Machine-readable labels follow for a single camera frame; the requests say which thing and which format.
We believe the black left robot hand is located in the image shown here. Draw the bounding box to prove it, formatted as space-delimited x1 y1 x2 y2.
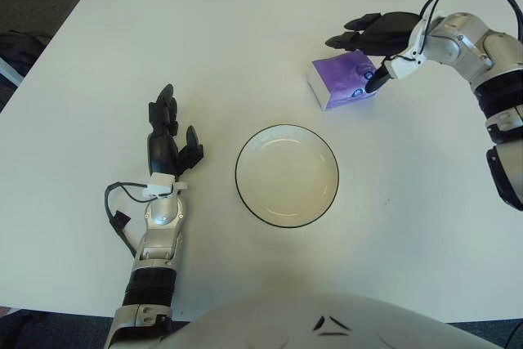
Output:
146 83 205 181

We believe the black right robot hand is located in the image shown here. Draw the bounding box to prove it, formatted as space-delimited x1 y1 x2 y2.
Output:
325 11 422 95

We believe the purple tissue paper pack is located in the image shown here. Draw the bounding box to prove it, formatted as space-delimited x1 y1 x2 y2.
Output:
306 49 379 112

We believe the white plate with black rim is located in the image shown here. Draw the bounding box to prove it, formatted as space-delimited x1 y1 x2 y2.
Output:
235 123 340 228

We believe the black bag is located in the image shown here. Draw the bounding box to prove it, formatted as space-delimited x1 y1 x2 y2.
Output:
0 29 52 76

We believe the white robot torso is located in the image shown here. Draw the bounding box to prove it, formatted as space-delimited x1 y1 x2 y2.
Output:
159 291 512 349

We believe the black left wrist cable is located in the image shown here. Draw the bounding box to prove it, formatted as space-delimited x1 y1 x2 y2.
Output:
104 180 152 258

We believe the thin black body cable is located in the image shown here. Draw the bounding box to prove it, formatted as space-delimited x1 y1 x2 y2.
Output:
505 322 523 349

